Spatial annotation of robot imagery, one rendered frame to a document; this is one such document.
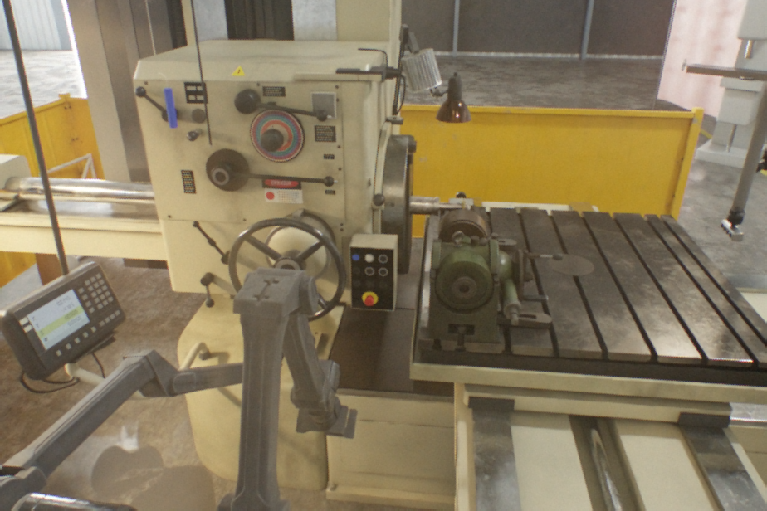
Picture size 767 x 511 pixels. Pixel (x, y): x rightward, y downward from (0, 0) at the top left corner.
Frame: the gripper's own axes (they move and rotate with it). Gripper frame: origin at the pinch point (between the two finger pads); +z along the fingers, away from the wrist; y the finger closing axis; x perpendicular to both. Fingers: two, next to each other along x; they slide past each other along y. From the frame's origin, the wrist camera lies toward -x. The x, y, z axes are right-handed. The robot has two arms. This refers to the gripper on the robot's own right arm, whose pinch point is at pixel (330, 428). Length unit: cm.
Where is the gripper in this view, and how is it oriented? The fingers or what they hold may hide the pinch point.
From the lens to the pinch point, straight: 146.7
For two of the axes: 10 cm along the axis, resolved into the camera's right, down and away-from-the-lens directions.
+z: 0.7, 5.8, 8.1
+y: -9.9, -0.6, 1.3
